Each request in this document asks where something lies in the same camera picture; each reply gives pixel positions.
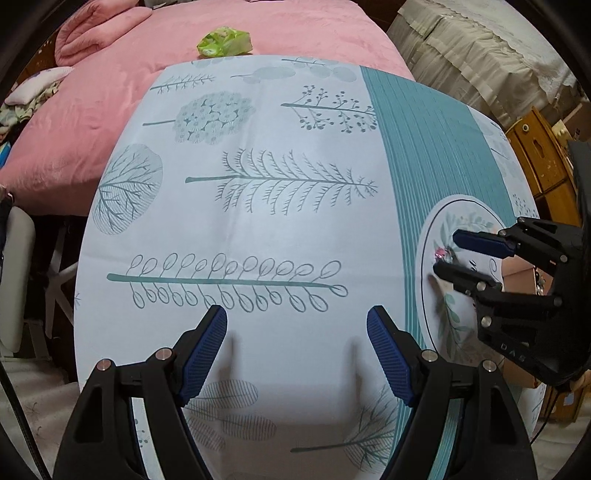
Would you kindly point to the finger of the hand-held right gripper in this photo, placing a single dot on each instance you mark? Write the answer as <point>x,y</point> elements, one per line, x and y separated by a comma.
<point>466,277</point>
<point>480,243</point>

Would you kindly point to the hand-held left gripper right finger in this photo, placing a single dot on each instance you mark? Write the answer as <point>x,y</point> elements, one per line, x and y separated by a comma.
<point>390,360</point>

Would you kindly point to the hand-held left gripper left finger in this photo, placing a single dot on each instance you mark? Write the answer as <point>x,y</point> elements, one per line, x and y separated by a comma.
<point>203,355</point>

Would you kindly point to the small pink gem jewelry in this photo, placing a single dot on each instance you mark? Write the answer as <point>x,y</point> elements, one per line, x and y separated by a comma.
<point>441,253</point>

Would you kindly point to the round floral white plate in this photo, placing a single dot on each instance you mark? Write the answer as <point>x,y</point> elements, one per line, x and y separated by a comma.
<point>443,318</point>

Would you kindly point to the pink cardboard box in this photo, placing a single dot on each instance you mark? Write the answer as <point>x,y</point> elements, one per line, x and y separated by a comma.
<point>521,274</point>

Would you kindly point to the wooden cabinet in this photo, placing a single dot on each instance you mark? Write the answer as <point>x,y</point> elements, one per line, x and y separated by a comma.
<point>545,161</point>

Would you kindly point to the tree print tablecloth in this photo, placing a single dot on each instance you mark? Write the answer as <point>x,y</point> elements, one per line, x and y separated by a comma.
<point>277,221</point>

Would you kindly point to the white ruffled bedding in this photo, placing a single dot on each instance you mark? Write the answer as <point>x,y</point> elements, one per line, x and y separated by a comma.
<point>485,55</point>

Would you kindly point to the white chair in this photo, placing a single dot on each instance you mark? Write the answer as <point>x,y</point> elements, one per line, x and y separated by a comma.
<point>23,277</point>

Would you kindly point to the floral cloth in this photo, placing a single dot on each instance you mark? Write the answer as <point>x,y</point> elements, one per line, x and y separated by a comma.
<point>27,99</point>

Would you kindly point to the green plastic packet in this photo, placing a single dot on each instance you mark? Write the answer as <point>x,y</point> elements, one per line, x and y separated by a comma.
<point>224,42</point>

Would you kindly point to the folded pink blanket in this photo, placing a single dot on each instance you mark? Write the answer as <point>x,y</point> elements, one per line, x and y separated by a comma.
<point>97,32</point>

